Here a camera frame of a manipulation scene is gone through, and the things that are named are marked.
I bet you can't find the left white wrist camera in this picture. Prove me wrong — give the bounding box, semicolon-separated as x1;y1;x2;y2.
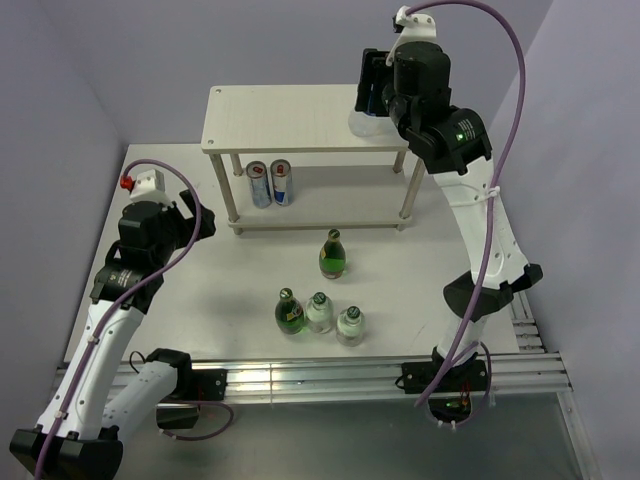
120;169;170;206

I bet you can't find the aluminium rail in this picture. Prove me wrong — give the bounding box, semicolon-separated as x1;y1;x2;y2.
54;349;574;406
509;292;547;353

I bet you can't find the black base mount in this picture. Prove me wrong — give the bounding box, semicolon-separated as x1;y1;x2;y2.
395;354;492;422
156;369;228;430

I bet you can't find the Pocari Sweat bottle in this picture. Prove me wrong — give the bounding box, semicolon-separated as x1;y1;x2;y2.
348;97;397;138

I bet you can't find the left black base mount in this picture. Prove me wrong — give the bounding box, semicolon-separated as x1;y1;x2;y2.
156;369;228;430

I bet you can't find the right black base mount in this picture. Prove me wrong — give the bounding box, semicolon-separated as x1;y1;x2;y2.
395;354;492;422

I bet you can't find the blue silver Red Bull can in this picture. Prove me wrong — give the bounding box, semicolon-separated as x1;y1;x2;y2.
270;159;293;206

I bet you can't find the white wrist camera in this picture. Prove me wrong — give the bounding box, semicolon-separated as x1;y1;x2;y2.
120;169;170;206
385;6;437;66

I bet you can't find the clear glass bottle middle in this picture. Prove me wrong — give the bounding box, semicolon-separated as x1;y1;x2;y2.
305;292;334;334

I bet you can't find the aluminium right side rail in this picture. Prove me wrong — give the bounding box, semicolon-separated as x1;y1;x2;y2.
509;292;547;353

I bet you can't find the green glass bottle rear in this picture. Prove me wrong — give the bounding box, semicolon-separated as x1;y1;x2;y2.
319;229;346;279

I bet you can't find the clear glass bottle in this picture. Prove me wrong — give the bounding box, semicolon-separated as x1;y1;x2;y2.
336;305;365;347
305;292;334;334

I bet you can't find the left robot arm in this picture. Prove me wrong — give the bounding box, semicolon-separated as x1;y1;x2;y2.
10;190;216;479

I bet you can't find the aluminium front rail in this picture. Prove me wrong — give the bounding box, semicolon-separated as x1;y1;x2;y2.
54;349;574;406

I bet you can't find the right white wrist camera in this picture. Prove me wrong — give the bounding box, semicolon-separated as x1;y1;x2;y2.
385;6;437;66

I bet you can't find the green glass bottle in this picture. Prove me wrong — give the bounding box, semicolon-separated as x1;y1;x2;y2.
319;229;346;279
274;288;305;335

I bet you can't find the silver blue can left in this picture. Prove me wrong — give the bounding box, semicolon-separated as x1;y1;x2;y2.
246;161;272;209

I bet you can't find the green glass bottle front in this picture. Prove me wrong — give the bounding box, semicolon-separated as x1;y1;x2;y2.
274;288;305;335

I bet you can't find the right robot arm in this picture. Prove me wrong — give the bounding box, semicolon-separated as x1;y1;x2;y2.
355;42;542;390

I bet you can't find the clear glass bottle right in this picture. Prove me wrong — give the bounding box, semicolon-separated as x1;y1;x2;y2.
336;305;365;347

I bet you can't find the white two-tier shelf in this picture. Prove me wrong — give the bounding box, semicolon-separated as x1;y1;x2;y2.
201;85;420;235

